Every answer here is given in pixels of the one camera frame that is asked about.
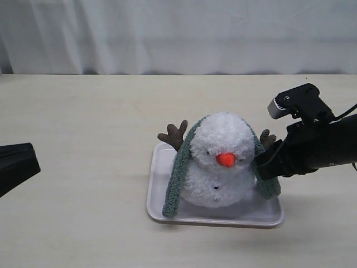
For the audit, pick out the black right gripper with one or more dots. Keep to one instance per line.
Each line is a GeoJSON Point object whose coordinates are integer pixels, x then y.
{"type": "Point", "coordinates": [306, 149]}

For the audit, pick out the green fluffy scarf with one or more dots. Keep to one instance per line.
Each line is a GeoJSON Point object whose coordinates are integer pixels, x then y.
{"type": "Point", "coordinates": [175, 181]}

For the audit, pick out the white plush snowman toy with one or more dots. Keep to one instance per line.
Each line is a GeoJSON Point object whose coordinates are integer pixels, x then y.
{"type": "Point", "coordinates": [220, 164]}

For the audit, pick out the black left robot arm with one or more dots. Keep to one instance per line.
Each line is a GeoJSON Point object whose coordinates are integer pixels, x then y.
{"type": "Point", "coordinates": [18, 163]}

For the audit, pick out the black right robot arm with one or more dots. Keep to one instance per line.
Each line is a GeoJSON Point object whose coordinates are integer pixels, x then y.
{"type": "Point", "coordinates": [343, 148]}

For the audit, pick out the white plastic tray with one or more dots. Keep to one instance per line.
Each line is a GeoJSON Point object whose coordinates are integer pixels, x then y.
{"type": "Point", "coordinates": [252, 212]}

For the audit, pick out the white backdrop curtain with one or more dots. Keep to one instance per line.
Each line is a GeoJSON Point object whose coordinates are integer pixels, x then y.
{"type": "Point", "coordinates": [178, 37]}

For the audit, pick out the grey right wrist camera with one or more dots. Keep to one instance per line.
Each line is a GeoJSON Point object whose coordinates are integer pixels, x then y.
{"type": "Point", "coordinates": [302, 102]}

